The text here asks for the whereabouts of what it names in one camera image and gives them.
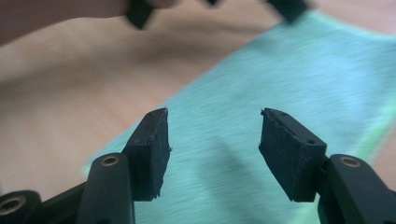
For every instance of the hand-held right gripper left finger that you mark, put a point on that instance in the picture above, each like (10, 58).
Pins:
(149, 155)

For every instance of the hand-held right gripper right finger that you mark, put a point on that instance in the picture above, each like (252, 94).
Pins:
(289, 158)

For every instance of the mint green towel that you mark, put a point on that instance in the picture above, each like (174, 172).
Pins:
(280, 77)

